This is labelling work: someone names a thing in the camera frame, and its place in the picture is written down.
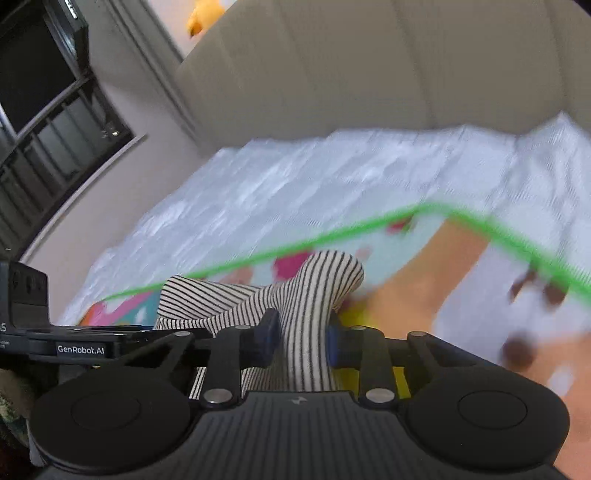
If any beige padded headboard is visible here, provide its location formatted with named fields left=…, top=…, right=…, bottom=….
left=175, top=0, right=591, bottom=155

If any colourful green-edged play mat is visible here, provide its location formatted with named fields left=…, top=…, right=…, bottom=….
left=79, top=203, right=591, bottom=480

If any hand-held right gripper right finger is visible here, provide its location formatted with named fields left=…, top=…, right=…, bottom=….
left=326, top=325, right=483, bottom=409

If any black white striped garment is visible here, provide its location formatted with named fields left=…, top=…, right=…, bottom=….
left=154, top=251, right=365, bottom=400

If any yellow plush toy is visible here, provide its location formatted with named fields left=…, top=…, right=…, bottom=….
left=187, top=0, right=228, bottom=38

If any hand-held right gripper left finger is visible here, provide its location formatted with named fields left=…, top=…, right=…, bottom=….
left=121, top=308, right=280, bottom=409

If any white quilted bed sheet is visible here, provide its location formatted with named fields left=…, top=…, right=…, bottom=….
left=59, top=113, right=591, bottom=326

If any dark window with railing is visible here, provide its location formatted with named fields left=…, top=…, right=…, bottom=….
left=0, top=0, right=137, bottom=260

